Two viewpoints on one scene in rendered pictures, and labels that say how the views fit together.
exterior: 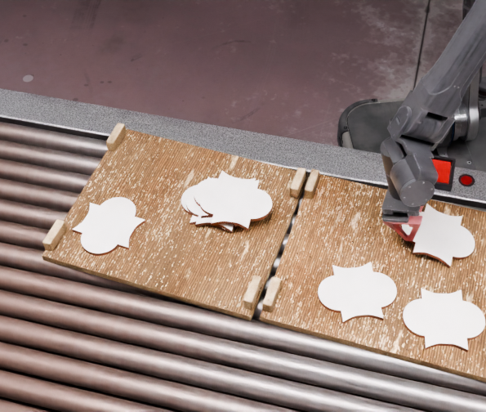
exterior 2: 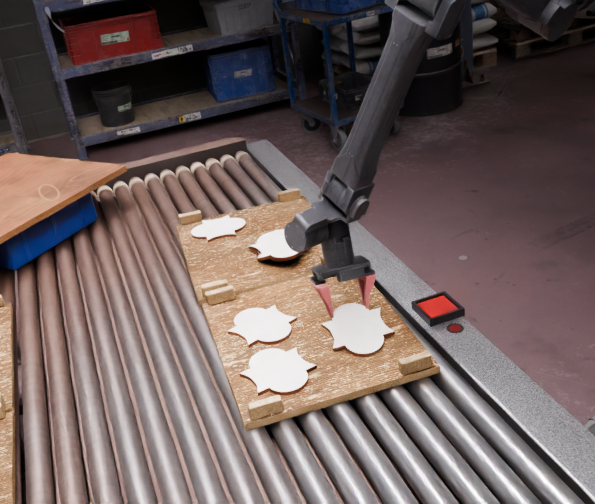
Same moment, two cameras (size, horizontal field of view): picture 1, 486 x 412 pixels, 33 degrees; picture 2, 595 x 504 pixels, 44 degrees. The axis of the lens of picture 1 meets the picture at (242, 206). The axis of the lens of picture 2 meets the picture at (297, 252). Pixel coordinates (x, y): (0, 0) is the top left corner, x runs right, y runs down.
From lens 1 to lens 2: 1.35 m
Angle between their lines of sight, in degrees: 48
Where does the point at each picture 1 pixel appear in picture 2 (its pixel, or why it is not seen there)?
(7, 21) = (492, 222)
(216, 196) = (274, 236)
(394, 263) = (310, 329)
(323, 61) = not seen: outside the picture
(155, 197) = (259, 229)
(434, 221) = (367, 319)
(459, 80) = (352, 148)
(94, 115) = (307, 189)
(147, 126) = not seen: hidden behind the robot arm
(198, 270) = (217, 268)
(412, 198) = (291, 240)
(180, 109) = (543, 327)
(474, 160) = not seen: outside the picture
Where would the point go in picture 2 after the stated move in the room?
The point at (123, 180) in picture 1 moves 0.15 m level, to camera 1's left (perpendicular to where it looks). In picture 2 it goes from (261, 215) to (230, 200)
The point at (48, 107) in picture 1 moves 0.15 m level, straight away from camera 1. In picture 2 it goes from (294, 176) to (322, 158)
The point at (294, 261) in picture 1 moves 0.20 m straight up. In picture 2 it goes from (263, 293) to (248, 208)
